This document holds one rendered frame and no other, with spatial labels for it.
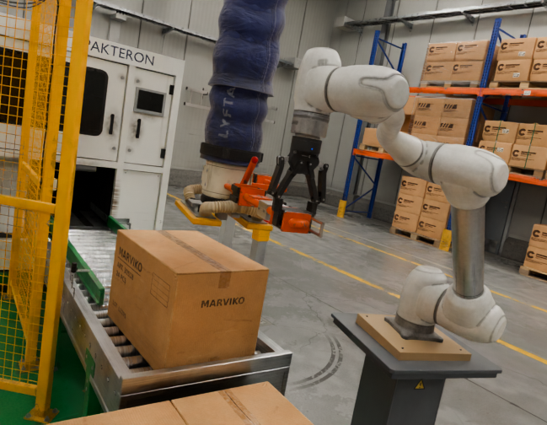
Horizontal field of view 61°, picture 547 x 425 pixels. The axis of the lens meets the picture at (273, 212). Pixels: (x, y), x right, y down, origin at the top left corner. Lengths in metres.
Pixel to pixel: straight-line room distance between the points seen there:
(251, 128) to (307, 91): 0.55
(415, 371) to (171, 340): 0.86
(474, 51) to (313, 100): 8.53
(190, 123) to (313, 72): 10.34
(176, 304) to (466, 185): 1.02
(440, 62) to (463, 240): 8.38
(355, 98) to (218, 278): 0.93
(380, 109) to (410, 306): 1.07
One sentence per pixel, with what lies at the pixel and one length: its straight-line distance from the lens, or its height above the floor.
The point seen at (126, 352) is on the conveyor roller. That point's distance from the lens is 1.98.
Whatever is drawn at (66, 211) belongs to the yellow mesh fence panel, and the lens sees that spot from 2.19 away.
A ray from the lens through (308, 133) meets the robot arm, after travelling 1.12.
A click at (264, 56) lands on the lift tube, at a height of 1.72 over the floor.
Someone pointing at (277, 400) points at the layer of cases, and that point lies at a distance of 1.78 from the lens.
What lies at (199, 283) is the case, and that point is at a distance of 1.67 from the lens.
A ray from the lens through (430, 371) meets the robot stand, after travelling 1.80.
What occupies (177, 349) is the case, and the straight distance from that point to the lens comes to 1.74.
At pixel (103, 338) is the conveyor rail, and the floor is 0.59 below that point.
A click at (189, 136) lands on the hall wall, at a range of 11.42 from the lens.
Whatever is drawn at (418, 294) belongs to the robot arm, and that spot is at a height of 0.96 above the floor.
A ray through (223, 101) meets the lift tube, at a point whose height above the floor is 1.55.
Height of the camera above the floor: 1.44
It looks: 9 degrees down
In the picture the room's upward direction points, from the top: 10 degrees clockwise
